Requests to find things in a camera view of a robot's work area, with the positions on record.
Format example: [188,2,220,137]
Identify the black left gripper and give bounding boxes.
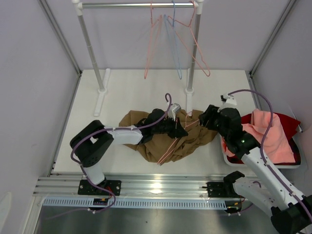
[152,115,187,139]

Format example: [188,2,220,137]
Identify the tan brown skirt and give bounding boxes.
[126,109,217,163]

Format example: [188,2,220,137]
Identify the pink wire hanger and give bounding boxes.
[166,0,211,77]
[144,0,163,79]
[157,111,199,166]

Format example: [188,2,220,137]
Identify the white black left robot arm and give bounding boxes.
[70,109,188,195]

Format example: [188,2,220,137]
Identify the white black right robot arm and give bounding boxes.
[199,105,312,234]

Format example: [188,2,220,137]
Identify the pink garment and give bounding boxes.
[220,108,295,164]

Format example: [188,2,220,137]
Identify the red garment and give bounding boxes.
[229,112,301,166]

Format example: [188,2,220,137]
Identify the white laundry basket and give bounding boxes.
[219,107,303,170]

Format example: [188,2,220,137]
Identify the silver white clothes rack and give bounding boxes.
[71,0,205,117]

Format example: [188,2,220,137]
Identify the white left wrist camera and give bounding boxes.
[167,103,181,120]

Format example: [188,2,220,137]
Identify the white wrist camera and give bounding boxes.
[167,103,181,120]
[220,94,237,109]

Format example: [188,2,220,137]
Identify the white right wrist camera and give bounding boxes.
[220,94,237,109]

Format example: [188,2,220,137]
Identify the aluminium mounting rail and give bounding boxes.
[33,174,223,199]

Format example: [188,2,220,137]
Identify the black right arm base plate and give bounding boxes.
[202,182,244,198]

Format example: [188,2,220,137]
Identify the grey slotted cable duct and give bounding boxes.
[43,197,227,210]

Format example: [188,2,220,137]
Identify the blue wire hanger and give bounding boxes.
[164,0,182,80]

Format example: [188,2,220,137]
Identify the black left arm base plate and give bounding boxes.
[78,179,122,196]

